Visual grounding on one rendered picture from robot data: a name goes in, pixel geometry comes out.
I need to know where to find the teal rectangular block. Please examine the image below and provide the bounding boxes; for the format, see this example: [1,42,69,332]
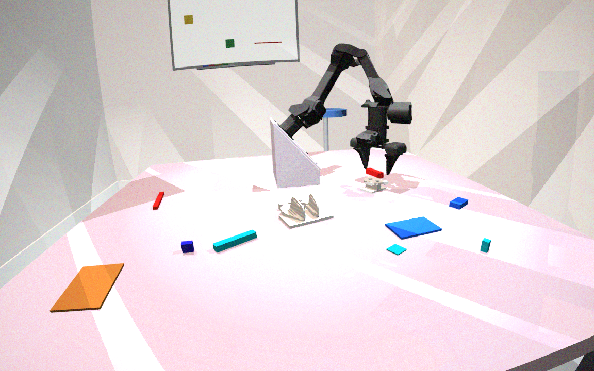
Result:
[480,238,491,253]

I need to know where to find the red rectangular block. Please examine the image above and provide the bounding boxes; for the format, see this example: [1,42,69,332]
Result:
[366,168,384,178]

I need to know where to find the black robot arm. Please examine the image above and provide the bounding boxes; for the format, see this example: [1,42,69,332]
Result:
[280,43,413,149]

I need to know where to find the orange flat plate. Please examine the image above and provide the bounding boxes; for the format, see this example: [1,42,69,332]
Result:
[50,263,124,313]

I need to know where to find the red flat bar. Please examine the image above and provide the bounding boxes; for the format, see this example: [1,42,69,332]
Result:
[153,192,164,210]

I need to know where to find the blue flat plate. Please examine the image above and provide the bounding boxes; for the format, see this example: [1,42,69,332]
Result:
[385,217,442,240]

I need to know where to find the small cyan flat square plate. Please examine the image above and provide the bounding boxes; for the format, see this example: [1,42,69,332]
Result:
[386,244,407,255]

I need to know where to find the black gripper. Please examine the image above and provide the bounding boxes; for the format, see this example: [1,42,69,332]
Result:
[350,123,407,175]

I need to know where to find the cyan rectangular bar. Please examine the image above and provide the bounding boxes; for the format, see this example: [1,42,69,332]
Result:
[213,230,257,252]

